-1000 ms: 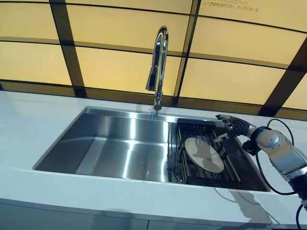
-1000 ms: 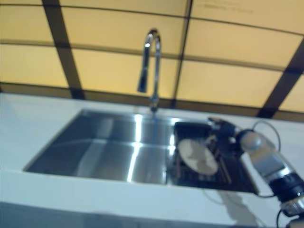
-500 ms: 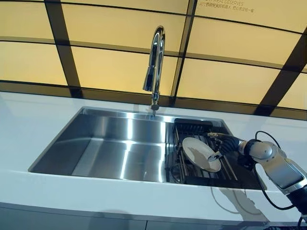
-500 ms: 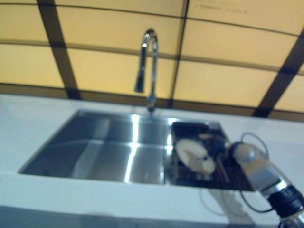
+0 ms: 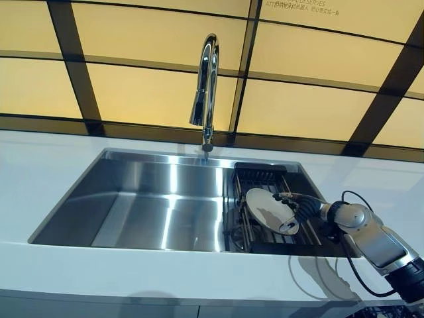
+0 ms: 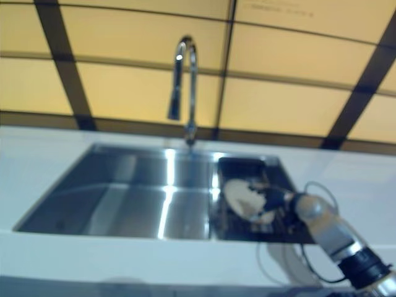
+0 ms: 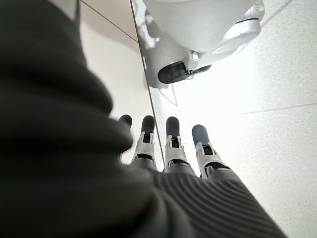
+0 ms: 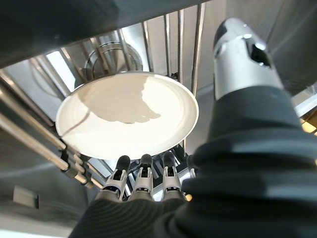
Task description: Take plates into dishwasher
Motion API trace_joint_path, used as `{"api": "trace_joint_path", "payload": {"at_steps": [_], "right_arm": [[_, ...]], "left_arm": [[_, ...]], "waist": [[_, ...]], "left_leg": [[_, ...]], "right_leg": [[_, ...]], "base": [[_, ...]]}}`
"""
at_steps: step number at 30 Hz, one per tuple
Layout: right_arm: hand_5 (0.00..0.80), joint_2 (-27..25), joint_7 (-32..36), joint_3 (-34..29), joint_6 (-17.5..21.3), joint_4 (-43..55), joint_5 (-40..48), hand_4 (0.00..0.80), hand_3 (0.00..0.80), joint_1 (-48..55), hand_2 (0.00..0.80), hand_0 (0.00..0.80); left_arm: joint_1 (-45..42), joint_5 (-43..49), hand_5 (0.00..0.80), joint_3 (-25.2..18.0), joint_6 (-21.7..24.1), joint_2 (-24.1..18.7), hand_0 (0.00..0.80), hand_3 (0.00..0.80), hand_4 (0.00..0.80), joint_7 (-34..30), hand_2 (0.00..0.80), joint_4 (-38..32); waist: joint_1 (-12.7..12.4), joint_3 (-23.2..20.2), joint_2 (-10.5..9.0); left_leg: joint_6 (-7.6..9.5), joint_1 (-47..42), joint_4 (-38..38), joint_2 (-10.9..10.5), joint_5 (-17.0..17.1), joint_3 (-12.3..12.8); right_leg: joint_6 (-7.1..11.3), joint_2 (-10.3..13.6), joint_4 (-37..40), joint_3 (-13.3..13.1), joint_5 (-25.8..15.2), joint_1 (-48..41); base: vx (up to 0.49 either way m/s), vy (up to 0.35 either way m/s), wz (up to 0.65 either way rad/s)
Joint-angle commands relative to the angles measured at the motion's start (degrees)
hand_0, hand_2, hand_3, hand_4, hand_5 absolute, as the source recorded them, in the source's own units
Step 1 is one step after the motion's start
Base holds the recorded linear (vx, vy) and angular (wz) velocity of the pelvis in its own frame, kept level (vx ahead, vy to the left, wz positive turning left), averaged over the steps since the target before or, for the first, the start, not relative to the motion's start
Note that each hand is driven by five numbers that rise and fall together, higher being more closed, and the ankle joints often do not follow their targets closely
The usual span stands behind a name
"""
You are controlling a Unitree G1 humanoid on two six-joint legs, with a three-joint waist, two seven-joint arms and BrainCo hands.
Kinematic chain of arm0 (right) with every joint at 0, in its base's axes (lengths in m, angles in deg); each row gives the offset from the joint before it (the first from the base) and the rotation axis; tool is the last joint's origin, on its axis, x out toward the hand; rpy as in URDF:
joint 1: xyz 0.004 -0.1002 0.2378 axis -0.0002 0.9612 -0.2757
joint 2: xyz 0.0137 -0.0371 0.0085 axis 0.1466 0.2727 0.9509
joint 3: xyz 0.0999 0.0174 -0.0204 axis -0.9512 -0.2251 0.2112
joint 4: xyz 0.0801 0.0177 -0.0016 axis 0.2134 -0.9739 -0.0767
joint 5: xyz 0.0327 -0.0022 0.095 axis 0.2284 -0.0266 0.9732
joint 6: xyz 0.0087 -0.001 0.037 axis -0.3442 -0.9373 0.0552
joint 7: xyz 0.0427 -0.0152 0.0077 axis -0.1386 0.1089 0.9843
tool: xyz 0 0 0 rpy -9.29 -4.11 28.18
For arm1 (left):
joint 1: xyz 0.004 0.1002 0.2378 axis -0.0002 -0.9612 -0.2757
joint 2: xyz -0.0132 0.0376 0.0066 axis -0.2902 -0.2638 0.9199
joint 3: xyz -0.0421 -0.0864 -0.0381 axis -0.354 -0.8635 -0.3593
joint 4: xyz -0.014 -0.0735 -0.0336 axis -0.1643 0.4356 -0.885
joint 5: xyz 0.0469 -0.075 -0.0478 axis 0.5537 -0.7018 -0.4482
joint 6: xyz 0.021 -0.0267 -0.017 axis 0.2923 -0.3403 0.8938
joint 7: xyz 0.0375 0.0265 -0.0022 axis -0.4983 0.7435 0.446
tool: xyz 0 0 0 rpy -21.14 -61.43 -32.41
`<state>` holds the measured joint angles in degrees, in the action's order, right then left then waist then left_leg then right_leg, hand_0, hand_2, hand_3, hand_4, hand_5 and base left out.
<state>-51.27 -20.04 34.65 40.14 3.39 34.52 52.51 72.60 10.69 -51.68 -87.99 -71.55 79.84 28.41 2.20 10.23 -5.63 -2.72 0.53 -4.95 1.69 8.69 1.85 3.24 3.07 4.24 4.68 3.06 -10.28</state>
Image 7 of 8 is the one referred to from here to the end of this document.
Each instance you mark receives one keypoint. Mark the black robot foot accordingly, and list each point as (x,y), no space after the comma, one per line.
(173,73)

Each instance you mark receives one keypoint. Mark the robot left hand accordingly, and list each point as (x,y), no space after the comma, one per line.
(74,173)

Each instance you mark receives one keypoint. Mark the white robot leg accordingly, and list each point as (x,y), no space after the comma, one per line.
(203,22)

